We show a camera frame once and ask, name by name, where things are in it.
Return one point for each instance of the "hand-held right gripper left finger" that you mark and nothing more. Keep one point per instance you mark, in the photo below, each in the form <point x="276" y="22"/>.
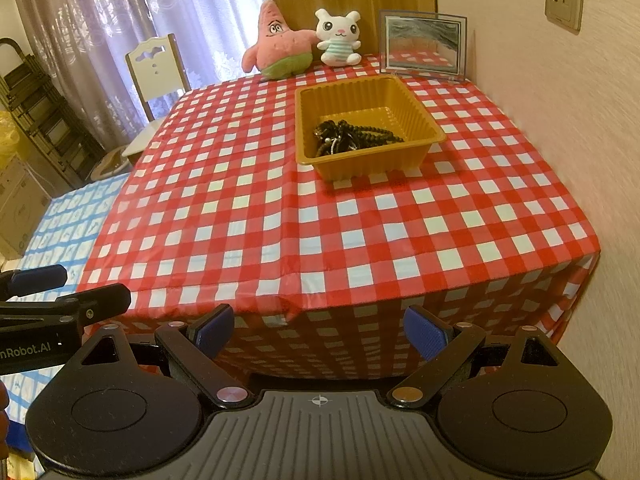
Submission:
<point x="215" y="329"/>

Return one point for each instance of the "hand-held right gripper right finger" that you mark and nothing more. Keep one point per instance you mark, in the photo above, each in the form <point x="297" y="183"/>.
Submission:
<point x="425" y="332"/>

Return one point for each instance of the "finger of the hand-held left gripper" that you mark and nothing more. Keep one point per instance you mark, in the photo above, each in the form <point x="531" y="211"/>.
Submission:
<point x="100" y="300"/>
<point x="40" y="280"/>

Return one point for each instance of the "yellow plastic tray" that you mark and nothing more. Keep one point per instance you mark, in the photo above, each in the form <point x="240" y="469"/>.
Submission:
<point x="360" y="95"/>

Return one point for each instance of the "person's left hand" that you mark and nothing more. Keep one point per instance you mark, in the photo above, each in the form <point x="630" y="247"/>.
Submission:
<point x="3" y="410"/>

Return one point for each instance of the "blue checkered cloth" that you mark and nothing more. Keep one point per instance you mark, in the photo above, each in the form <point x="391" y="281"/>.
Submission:
<point x="65" y="230"/>

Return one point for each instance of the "cardboard box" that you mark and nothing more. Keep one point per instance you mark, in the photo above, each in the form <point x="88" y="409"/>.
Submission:
<point x="20" y="205"/>

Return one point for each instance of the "red checkered tablecloth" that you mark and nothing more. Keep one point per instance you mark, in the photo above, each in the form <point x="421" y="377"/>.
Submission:
<point x="350" y="220"/>

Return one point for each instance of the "yellow plastic bag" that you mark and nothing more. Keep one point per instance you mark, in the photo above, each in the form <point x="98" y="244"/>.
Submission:
<point x="7" y="140"/>

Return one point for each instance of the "black folding rack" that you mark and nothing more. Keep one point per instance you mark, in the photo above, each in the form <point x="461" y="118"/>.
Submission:
<point x="45" y="110"/>

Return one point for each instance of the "white wooden chair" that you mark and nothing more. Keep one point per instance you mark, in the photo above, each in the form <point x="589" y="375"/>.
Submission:
<point x="157" y="72"/>

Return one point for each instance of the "white lace curtain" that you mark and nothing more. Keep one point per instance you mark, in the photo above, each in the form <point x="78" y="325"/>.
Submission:
<point x="100" y="20"/>

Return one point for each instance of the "pink starfish plush toy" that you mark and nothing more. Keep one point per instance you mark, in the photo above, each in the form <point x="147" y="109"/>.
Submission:
<point x="280" y="45"/>

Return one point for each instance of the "white bunny plush toy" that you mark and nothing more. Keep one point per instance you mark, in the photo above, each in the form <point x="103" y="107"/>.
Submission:
<point x="337" y="35"/>

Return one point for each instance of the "clear sand art frame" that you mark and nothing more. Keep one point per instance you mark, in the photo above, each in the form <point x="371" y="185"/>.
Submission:
<point x="422" y="42"/>

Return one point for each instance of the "beige wall socket plate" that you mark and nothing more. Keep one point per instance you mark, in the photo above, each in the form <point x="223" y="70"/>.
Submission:
<point x="564" y="0"/>

